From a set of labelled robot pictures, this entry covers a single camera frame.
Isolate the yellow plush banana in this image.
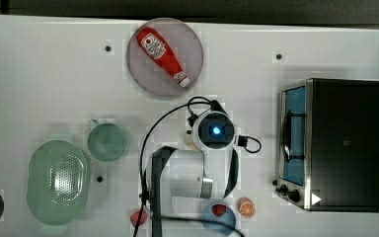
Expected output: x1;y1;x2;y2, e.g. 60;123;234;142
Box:
184;130;198;151

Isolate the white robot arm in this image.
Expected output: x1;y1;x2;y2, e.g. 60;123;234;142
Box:
146;111;239;237

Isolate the grey round plate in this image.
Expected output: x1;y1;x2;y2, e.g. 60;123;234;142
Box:
126;18;204;97

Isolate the red ketchup bottle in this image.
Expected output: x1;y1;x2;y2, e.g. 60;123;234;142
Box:
136;27;190;88

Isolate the red strawberry in bowl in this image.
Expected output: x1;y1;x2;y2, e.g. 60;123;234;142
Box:
212;204;227;217

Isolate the orange half slice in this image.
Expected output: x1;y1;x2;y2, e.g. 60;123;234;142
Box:
237;197;256;218

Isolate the blue bowl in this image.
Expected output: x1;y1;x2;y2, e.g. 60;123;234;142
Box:
201;203;236;237

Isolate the red strawberry on table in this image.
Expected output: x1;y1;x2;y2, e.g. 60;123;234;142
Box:
130;211;148;226

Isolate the black toaster oven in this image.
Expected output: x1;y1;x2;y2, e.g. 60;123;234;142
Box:
272;78;379;213

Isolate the green perforated colander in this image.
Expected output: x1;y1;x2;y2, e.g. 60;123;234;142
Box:
27;140;90;226

